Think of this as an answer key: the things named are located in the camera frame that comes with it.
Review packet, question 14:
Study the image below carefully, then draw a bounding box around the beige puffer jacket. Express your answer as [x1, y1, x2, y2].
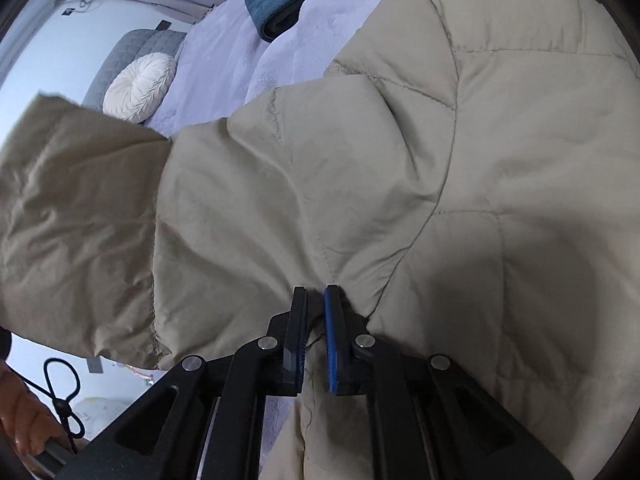
[1, 0, 639, 479]

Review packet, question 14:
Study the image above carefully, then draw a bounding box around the person's left hand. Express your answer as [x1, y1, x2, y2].
[0, 361, 66, 455]

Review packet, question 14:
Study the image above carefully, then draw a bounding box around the lavender plush bed blanket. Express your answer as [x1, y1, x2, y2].
[145, 0, 381, 136]

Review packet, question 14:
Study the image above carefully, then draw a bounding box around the round cream pleated cushion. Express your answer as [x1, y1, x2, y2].
[102, 52, 177, 124]

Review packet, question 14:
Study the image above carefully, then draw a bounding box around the black looped cord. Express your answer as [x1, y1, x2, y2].
[19, 356, 87, 456]

